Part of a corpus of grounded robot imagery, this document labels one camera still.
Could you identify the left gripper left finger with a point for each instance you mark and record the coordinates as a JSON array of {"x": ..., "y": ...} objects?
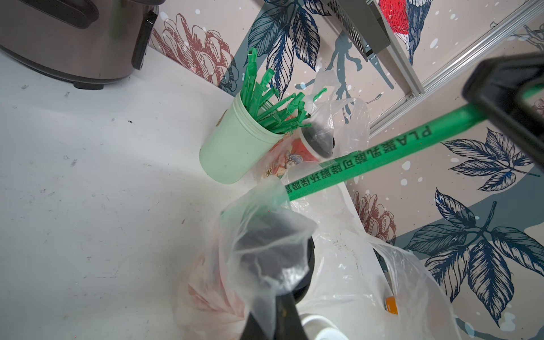
[{"x": 253, "y": 331}]

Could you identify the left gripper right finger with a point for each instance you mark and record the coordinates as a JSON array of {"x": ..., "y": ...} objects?
[{"x": 288, "y": 324}]

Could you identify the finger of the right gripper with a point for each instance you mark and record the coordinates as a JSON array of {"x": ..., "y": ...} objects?
[{"x": 498, "y": 87}]

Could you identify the green straw with print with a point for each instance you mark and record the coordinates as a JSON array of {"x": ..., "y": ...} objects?
[{"x": 357, "y": 163}]

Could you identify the red cup black lid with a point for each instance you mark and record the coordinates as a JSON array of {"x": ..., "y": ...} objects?
[
  {"x": 313, "y": 144},
  {"x": 253, "y": 259}
]

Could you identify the clear plastic carrier bag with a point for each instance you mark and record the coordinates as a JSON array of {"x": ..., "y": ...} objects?
[{"x": 348, "y": 118}]

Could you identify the red cup black lid front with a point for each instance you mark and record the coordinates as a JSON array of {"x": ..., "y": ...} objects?
[{"x": 313, "y": 144}]

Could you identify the green straw holder cup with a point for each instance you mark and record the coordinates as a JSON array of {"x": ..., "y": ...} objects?
[{"x": 251, "y": 126}]

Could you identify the silver rice cooker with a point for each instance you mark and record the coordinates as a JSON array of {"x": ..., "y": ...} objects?
[{"x": 86, "y": 43}]

